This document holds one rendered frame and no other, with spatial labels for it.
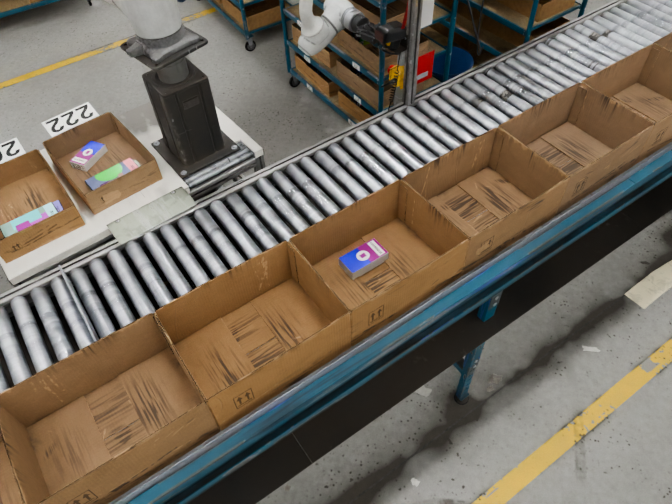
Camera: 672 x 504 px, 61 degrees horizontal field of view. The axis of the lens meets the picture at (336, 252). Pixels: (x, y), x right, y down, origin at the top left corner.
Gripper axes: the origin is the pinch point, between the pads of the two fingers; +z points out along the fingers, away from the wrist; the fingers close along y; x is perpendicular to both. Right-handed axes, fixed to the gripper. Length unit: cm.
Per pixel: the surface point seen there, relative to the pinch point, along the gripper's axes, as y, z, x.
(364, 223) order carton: -66, 73, 1
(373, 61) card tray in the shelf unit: 22, -37, 35
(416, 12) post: -0.8, 17.0, -20.3
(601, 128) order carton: 25, 86, 1
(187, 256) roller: -112, 36, 20
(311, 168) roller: -55, 25, 20
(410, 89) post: -0.8, 16.9, 12.4
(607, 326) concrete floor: 35, 119, 95
